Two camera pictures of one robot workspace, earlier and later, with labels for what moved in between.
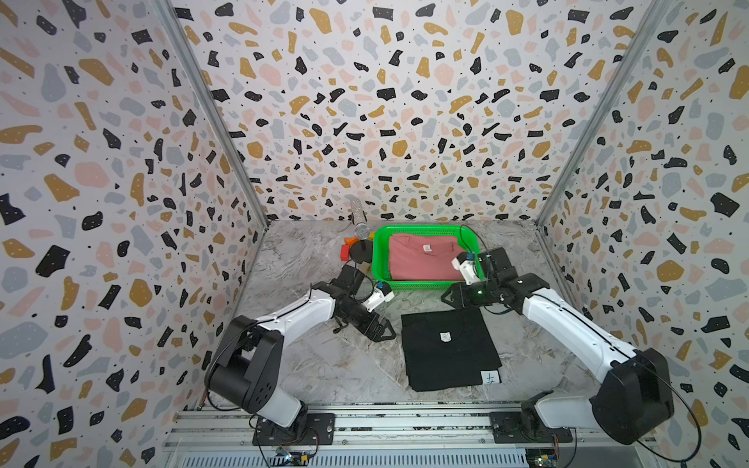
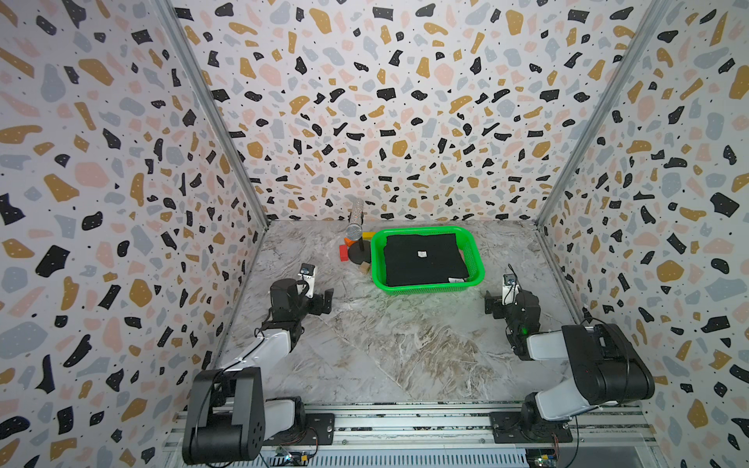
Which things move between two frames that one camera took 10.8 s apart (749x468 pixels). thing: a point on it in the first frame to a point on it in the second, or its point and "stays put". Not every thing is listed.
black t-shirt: (447, 349) to (432, 258)
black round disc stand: (361, 251) stays put
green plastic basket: (381, 254) stays put
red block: (344, 253) stays put
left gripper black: (374, 334) to (315, 307)
